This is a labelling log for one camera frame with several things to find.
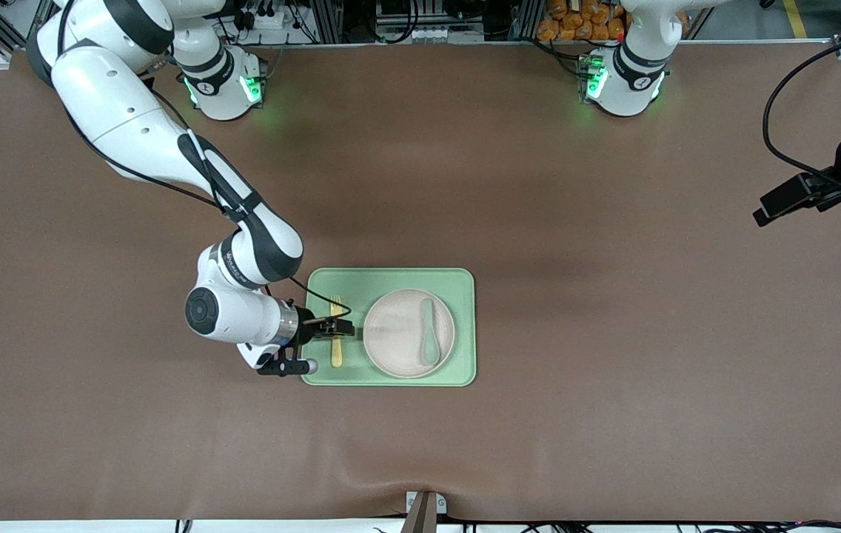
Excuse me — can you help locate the metal table clamp bracket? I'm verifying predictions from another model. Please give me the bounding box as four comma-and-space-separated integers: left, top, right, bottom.
400, 491, 448, 533

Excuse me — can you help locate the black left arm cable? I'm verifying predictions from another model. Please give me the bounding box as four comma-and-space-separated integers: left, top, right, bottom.
761, 28, 841, 201

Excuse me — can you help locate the green spoon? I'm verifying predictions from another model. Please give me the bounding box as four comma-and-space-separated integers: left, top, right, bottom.
422, 298, 442, 366

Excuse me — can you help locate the beige round plate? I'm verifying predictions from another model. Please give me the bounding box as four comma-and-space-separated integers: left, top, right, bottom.
363, 289, 457, 379

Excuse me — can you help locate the yellow fork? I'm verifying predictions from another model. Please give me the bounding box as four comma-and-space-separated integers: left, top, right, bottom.
329, 295, 344, 369

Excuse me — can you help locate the white power strip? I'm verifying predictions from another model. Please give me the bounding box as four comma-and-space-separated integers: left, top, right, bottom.
239, 6, 289, 31

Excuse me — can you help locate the light green rectangular tray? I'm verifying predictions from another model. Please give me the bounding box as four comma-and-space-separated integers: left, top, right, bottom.
300, 268, 478, 387

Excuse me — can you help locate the brown table mat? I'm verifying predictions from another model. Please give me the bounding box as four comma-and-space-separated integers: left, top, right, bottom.
0, 44, 841, 523

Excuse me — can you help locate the small white connector strip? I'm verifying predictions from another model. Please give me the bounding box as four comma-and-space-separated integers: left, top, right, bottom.
383, 26, 452, 44

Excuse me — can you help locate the orange snack packet pile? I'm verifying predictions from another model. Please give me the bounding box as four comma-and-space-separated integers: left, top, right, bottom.
537, 0, 632, 42

